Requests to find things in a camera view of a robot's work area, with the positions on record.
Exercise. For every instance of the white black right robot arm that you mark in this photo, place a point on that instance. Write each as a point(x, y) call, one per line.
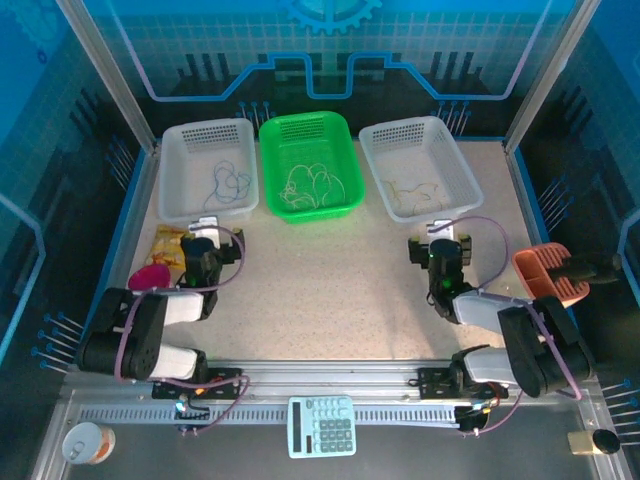
point(530, 345)

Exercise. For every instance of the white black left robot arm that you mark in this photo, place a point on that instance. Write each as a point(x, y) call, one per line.
point(140, 330)

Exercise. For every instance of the yellow snack bag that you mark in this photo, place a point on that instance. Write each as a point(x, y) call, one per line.
point(165, 245)

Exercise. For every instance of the pink lidded cup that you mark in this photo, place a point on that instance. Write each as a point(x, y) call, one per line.
point(150, 276)

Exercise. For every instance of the orange slotted utensil holder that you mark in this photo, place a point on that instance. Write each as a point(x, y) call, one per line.
point(537, 260)

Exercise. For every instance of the white perforated plastic basket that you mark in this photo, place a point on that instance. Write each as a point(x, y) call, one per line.
point(420, 155)
point(205, 150)

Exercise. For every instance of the green perforated plastic basket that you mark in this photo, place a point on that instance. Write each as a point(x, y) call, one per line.
point(310, 145)

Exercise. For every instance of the small black control box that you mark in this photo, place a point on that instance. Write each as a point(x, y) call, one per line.
point(192, 414)
point(472, 417)

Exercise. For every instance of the light blue calculator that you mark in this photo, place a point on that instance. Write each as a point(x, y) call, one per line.
point(322, 427)

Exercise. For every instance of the tin can with pull tab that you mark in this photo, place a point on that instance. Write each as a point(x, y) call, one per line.
point(87, 442)

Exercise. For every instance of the beige block with black cap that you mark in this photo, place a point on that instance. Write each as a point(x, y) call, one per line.
point(592, 442)

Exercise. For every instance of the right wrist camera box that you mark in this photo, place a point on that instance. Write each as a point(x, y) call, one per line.
point(442, 229)

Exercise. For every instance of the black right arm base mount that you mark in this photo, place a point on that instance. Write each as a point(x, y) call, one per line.
point(432, 382)

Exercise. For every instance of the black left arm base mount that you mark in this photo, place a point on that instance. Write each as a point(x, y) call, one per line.
point(225, 382)

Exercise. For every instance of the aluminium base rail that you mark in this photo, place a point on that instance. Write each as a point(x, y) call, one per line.
point(325, 372)

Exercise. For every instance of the aluminium frame post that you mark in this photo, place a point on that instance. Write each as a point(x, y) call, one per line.
point(545, 85)
point(115, 85)

